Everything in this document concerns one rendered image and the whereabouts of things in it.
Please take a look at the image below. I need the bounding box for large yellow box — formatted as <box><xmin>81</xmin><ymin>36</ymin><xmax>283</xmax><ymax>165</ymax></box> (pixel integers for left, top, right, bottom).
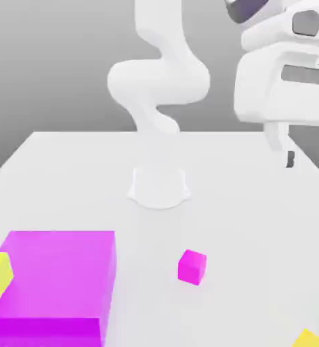
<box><xmin>291</xmin><ymin>328</ymin><xmax>319</xmax><ymax>347</ymax></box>

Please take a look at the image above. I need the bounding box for large magenta box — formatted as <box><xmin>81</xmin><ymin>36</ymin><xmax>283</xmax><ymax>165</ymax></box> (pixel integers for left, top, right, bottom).
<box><xmin>0</xmin><ymin>230</ymin><xmax>119</xmax><ymax>347</ymax></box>

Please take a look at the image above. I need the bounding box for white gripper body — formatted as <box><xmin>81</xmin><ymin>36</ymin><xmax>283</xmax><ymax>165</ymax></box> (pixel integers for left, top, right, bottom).
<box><xmin>233</xmin><ymin>43</ymin><xmax>319</xmax><ymax>128</ymax></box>

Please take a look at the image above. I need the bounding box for small magenta cube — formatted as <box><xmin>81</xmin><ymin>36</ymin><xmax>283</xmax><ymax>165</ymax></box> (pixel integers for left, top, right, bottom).
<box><xmin>177</xmin><ymin>249</ymin><xmax>208</xmax><ymax>287</ymax></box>

